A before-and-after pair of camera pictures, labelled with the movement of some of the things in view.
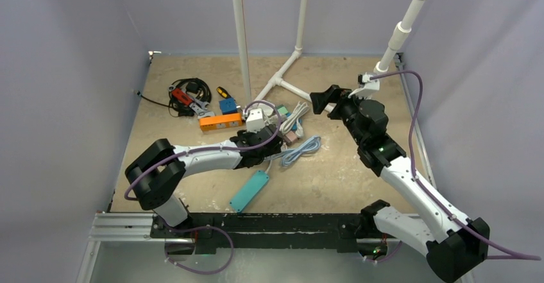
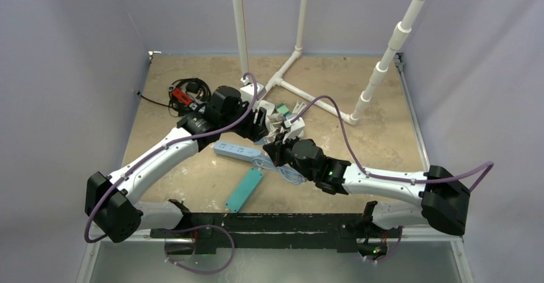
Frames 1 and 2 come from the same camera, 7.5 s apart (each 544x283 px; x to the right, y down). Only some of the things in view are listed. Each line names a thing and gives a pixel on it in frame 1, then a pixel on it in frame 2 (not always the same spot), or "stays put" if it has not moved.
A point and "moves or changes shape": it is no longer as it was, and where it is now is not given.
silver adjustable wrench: [197, 106] stays put
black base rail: [210, 231] stays put
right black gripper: [333, 104] → [280, 150]
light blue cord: [310, 144] moves or changes shape
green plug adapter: [282, 109] stays put
